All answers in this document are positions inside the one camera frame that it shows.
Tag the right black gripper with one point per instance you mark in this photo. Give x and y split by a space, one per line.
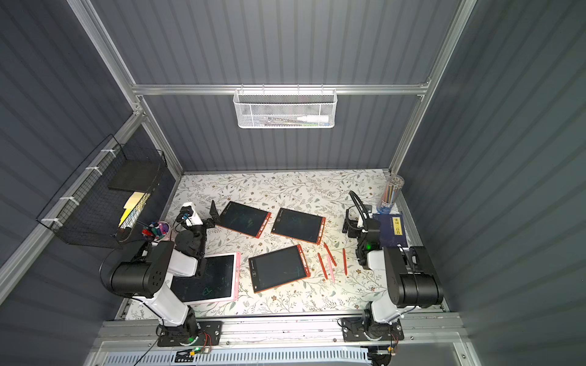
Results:
355 224

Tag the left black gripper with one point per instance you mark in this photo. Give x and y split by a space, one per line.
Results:
204 224

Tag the red stylus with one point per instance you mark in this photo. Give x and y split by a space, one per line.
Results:
322 266
345 269
329 254

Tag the red tablet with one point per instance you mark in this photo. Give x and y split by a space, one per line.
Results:
298 225
244 219
277 268

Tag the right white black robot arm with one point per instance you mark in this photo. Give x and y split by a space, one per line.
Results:
410 280

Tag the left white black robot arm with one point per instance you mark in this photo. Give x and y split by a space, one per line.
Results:
141 274

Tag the pink stylus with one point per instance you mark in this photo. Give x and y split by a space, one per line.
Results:
331 270

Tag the pink white writing tablet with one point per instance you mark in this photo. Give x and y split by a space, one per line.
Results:
219 281

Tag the dark blue notebook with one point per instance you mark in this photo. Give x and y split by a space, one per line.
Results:
389 231

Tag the pink cup with markers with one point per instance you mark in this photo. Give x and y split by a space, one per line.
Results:
158 231

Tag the clear cup coloured pencils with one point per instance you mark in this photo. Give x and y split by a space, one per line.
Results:
392 189

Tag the yellow sticky notes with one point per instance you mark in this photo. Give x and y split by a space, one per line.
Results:
133 207

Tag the black tray in basket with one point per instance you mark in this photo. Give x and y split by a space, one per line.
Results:
135 176

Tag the white marker in basket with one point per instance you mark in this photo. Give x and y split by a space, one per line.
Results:
314 119

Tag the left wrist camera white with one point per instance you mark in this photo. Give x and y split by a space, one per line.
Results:
187 216

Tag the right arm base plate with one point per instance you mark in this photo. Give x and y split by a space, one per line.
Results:
357 330

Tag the white wire mesh basket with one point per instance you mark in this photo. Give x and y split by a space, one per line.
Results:
265 110

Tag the black wire wall basket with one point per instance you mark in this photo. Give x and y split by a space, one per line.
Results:
86 212

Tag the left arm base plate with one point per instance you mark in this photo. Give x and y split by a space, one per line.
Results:
206 333

